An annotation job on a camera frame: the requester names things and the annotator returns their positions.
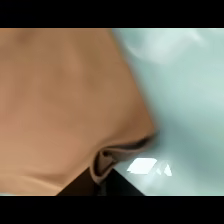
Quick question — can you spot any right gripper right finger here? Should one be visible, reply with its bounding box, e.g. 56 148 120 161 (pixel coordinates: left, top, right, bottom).
100 168 146 197

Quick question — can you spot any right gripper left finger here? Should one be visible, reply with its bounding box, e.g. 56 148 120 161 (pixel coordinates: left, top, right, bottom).
55 167 101 197

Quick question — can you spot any tan brown garment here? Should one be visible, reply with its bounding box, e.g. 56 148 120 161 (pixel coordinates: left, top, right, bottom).
0 28 158 197

